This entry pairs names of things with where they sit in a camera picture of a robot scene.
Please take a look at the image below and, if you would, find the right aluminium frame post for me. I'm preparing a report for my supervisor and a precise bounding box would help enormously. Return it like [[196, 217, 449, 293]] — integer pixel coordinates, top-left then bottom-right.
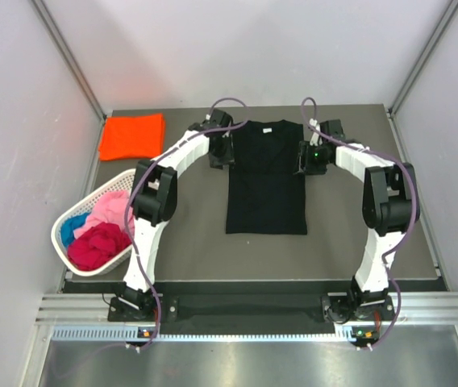
[[387, 0, 458, 118]]

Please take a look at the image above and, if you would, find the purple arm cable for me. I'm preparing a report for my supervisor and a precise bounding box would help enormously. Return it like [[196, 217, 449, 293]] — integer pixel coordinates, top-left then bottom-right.
[[300, 96, 420, 352], [123, 96, 250, 352]]

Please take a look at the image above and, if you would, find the black t-shirt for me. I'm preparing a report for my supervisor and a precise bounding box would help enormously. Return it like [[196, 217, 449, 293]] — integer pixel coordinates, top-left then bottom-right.
[[226, 120, 307, 235]]

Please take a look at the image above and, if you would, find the slotted grey cable duct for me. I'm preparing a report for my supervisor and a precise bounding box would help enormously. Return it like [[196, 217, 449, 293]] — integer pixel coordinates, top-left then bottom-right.
[[52, 326, 374, 343]]

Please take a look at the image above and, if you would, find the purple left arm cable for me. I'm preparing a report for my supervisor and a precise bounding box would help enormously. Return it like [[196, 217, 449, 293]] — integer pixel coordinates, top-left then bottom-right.
[[123, 96, 250, 352]]

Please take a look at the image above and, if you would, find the aluminium frame post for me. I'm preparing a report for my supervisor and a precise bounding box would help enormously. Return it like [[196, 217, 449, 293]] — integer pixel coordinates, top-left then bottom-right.
[[28, 0, 106, 121], [387, 0, 458, 118]]

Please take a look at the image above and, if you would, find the magenta t-shirt in basket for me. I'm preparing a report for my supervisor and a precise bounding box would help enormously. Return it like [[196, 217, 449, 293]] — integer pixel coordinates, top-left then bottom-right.
[[68, 223, 131, 272]]

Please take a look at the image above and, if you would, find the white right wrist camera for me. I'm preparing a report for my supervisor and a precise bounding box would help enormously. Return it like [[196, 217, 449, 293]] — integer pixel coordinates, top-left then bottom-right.
[[308, 119, 320, 146]]

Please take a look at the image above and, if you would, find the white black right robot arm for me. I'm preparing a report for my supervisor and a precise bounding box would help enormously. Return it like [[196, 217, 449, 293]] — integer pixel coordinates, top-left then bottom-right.
[[296, 119, 420, 323]]

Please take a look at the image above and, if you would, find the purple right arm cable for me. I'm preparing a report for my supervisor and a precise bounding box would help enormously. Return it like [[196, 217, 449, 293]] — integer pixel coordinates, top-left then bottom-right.
[[300, 96, 420, 352]]

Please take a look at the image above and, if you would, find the blue t-shirt in basket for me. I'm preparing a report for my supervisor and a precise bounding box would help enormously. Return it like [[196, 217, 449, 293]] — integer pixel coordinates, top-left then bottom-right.
[[60, 213, 90, 248]]

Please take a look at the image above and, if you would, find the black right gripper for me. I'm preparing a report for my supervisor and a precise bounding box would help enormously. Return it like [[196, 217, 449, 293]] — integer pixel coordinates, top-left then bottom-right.
[[294, 141, 330, 176]]

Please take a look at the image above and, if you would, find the white plastic laundry basket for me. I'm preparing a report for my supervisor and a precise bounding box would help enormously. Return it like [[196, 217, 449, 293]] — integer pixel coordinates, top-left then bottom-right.
[[51, 169, 135, 277]]

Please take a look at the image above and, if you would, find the pink t-shirt in basket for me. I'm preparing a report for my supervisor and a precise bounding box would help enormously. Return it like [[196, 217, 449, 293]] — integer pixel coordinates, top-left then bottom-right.
[[73, 190, 135, 239]]

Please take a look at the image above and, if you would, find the left aluminium frame post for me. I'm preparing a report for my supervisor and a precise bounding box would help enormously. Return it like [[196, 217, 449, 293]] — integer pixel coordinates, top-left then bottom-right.
[[28, 0, 106, 121]]

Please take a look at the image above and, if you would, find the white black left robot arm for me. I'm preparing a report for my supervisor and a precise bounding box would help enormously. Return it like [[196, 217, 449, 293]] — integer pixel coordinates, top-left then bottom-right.
[[111, 109, 234, 320]]

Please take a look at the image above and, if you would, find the folded orange t-shirt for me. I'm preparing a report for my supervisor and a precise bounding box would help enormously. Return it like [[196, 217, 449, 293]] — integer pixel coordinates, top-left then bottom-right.
[[98, 113, 166, 161]]

